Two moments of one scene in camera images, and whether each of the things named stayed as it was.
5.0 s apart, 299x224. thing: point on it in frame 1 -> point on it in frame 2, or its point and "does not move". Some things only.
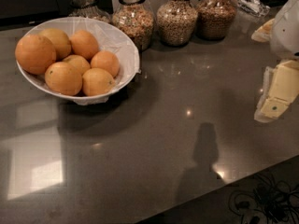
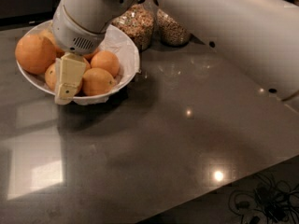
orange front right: x=98 y=81 does not move
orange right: x=106 y=60 does not move
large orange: x=35 y=54 does not move
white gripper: x=286 y=32 -> x=72 y=35
